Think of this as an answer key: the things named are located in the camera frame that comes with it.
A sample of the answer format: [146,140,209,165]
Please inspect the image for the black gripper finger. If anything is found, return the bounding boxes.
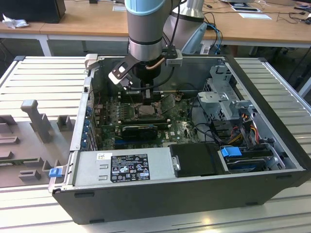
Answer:
[142,83,153,107]

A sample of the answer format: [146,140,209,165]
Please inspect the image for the silver topped CPU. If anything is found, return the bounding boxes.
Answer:
[138,104,158,117]

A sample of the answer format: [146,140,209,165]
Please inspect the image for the metal wire locking lever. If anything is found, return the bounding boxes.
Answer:
[127,91,138,110]

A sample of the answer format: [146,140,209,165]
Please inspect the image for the metal socket cover frame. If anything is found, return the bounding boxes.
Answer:
[158,94,177,117]

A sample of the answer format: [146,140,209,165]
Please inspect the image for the black RAM slot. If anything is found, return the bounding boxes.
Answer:
[121,91,163,96]
[121,98,164,103]
[121,95,163,99]
[121,120,170,126]
[121,117,170,122]

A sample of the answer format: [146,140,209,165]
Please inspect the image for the CPU socket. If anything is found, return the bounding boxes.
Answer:
[132,102,166,120]

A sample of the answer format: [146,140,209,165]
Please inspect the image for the black graphics card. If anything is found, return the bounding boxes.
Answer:
[121,124,158,142]

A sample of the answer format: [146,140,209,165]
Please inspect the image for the green motherboard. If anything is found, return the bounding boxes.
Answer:
[91,90,221,151]

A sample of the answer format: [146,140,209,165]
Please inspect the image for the gray plastic case latch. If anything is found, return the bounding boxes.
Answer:
[84,53,99,71]

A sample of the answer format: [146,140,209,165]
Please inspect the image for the pale blue teach pendant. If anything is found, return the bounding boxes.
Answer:
[181,21,210,55]

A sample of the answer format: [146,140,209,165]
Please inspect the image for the silver metal drive cage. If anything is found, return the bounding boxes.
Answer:
[197,65,259,122]

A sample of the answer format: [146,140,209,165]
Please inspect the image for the black plastic shroud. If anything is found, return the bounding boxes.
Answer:
[168,142,231,178]

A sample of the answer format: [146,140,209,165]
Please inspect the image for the silver power supply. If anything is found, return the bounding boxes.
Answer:
[70,147,176,187]

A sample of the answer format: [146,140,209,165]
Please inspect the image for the hard disk in blue carrier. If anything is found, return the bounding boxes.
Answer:
[220,145,274,174]

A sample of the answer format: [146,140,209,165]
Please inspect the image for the black and silver PC case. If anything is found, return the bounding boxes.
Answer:
[48,53,306,225]

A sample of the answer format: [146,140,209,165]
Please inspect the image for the dark bordered booklet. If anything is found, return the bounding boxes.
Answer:
[230,6,259,13]

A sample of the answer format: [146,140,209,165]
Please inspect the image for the blue plastic case latch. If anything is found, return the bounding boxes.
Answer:
[48,168,61,180]

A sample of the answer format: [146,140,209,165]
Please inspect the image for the gray parts rack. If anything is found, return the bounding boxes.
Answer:
[0,99,75,189]

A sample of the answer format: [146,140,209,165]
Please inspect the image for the black computer box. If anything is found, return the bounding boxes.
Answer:
[0,0,67,24]

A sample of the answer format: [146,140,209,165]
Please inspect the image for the crumpled white paper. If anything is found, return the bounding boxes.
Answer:
[1,13,30,30]

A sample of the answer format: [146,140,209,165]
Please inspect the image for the green RAM stick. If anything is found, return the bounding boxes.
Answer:
[0,159,27,168]

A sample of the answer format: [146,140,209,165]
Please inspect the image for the black camera cable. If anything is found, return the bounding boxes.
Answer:
[153,66,176,87]

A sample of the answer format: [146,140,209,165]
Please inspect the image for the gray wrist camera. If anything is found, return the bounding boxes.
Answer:
[164,49,184,68]

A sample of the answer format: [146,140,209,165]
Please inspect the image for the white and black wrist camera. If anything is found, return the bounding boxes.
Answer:
[107,55,137,91]

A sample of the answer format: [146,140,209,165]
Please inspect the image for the thin red wire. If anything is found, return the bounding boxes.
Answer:
[93,89,104,109]

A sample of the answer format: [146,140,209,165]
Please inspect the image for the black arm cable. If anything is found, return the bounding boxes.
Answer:
[167,0,182,49]

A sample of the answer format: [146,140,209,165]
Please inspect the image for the wooden desk white frame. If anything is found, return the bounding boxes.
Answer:
[0,7,68,58]
[40,0,311,49]

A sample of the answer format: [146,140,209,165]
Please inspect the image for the blue cable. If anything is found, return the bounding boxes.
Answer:
[206,22,224,55]

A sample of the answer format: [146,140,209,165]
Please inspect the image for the black flat data cable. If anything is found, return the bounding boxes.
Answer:
[239,116,256,149]

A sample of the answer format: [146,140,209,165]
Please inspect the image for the yellow and red power wires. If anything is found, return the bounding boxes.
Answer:
[228,120,259,145]

